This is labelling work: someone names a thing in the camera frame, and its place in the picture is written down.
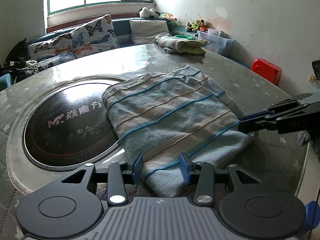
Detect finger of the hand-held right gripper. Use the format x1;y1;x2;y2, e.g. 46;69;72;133
241;92;313;118
237;116;278;133

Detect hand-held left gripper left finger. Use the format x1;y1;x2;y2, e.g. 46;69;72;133
61;153;144;205

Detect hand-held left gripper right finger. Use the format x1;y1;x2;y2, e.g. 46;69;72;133
179;152;260;205

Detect blue striped towel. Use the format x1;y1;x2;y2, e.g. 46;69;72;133
102;64;258;198

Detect person's right hand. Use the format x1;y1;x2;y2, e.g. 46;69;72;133
297;129;320;161

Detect red plastic stool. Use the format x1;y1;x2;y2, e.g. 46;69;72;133
251;58;283;85

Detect round black induction cooktop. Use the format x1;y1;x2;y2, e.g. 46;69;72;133
22;79;128;172

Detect clear plastic storage box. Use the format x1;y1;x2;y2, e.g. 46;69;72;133
196;30;234;55

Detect brown plush toys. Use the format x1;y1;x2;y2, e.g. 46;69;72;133
185;19;208;32

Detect plain white pillow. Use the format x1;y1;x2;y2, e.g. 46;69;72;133
129;19;173;46

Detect tall butterfly print pillow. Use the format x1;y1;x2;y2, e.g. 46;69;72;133
71;14;120;59

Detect blue sofa bench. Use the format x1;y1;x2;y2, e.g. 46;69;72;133
0;17;250;93

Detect pink green plush toys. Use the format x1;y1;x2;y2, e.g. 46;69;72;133
159;12;178;22

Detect long butterfly print pillow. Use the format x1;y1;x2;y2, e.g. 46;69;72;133
27;31;75;63

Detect black white plush toy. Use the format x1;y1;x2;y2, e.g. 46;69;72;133
139;7;162;19

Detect black clothing pile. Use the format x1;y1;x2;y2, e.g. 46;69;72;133
0;37;38;77

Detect thin gripper cable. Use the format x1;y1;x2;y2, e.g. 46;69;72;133
294;140;312;198

